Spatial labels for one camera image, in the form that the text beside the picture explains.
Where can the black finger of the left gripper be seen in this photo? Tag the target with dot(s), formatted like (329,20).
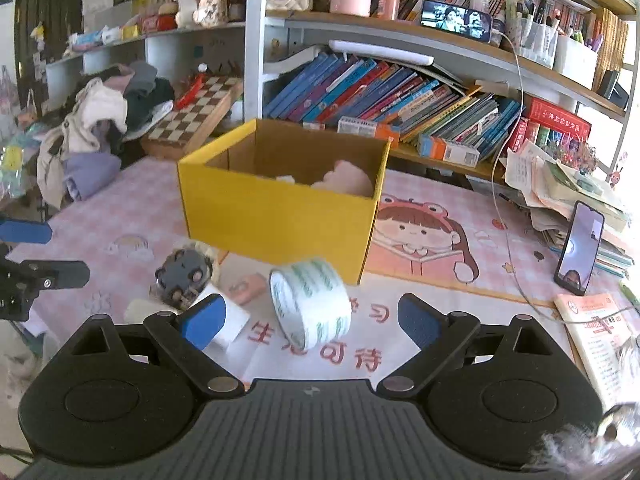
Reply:
(45,274)

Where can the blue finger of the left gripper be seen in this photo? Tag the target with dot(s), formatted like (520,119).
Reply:
(22,231)

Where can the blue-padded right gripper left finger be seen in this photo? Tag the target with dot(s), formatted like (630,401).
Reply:
(182,339)

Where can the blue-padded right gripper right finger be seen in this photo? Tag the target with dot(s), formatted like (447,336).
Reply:
(442,340)

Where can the white power adapter cube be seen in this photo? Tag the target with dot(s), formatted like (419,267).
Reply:
(222,320)

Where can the grey toy car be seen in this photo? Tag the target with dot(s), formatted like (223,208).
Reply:
(185,273)

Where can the pink eraser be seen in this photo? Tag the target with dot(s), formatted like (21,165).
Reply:
(248,288)

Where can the clear packing tape roll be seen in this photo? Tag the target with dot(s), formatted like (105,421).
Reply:
(311,303)

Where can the pink plush toy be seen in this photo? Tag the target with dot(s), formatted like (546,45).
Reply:
(346,178)

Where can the pile of clothes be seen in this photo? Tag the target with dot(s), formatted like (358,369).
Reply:
(83,153)

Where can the pink cartoon table mat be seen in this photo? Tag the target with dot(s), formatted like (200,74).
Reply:
(125,232)

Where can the black smartphone standing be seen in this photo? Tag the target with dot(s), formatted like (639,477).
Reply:
(580,250)

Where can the orange workbook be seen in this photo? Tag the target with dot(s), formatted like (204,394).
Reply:
(599,330)

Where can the yellow cardboard box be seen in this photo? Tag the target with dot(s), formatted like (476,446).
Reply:
(249,192)

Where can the pile of papers and books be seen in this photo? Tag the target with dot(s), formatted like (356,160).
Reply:
(553,189)

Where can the wooden chessboard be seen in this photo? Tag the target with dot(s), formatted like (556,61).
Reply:
(194,118)

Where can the orange white small box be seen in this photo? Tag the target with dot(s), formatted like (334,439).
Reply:
(447,151)

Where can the row of leaning books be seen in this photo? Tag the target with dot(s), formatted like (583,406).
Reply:
(395,100)

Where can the red dictionary book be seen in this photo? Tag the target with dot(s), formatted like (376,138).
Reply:
(556,118)

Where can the white shelf unit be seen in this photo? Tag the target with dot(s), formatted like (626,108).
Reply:
(257,46)

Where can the white storage bin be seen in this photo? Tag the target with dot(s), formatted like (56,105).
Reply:
(575,61)

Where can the smartphone on shelf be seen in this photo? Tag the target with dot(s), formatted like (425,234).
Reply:
(457,20)

